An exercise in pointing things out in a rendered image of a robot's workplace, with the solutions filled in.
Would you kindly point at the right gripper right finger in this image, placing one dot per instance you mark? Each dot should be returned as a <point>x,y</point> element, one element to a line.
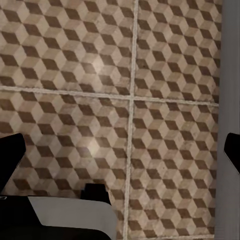
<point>232,149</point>

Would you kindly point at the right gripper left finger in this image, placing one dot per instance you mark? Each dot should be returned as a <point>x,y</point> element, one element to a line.
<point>12,149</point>

